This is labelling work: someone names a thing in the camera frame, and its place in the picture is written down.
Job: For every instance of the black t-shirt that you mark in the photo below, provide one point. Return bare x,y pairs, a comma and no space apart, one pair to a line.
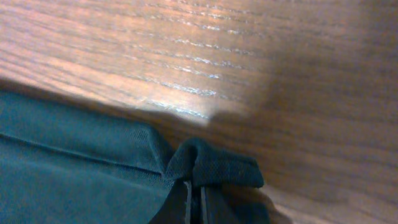
60,164

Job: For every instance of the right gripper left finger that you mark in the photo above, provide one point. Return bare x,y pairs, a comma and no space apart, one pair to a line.
177,206

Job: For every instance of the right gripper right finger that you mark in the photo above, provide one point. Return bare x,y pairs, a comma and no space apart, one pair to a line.
214,208

